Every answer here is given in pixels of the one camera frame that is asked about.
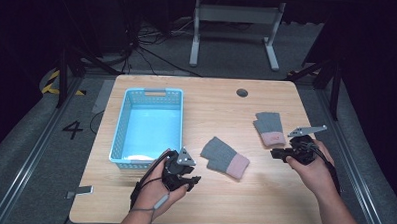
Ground person's right hand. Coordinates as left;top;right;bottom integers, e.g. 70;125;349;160
285;138;340;200

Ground grey wrist strap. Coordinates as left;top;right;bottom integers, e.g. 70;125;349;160
129;191;171;224

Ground person's left hand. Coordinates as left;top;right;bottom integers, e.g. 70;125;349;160
134;157;190;220

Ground black floor cables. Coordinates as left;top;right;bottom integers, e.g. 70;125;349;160
121;15;204;78

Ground yellow and black hazard tape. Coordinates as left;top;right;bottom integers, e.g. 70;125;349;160
41;69;88;97

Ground black metal stand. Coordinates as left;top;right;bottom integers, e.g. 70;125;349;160
55;46;123;111
284;56;343;122

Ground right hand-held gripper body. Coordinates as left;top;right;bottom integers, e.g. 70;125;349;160
286;124;328;165

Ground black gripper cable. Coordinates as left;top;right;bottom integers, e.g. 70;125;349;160
129;149;173;212
305;141;344;195

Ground grey tape piece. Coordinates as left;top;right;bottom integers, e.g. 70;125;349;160
64;184;94;201

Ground thin black floor cable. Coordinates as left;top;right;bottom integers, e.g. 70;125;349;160
89;109;106;136

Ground blue plastic basket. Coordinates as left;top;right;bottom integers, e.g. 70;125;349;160
107;85;185;172

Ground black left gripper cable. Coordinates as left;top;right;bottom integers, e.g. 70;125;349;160
129;149;173;212

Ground grey and pink knit glove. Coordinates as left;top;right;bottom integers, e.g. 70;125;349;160
199;135;252;181
251;111;289;149

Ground white metal desk frame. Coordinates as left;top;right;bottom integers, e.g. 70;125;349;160
188;0;286;72

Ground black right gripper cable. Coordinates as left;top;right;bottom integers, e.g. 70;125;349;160
305;141;344;195

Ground aluminium floor rail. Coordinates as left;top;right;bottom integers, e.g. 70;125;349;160
311;89;393;224
0;74;86;224

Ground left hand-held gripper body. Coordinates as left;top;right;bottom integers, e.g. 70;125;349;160
162;146;199;192

